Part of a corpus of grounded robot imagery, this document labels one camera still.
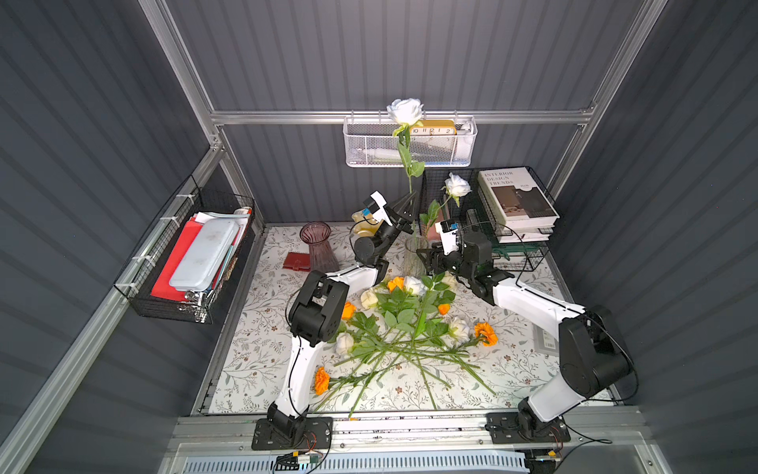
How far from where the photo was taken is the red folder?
67 cm

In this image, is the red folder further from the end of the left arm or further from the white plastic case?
the end of the left arm

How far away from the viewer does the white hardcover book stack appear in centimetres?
91

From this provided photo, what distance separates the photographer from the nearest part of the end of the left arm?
2.37ft

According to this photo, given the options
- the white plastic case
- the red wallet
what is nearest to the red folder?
the white plastic case

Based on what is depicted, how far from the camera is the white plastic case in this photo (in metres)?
0.67

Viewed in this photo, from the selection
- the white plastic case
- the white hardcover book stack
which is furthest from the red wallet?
the white hardcover book stack

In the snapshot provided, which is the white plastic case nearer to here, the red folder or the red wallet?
the red folder
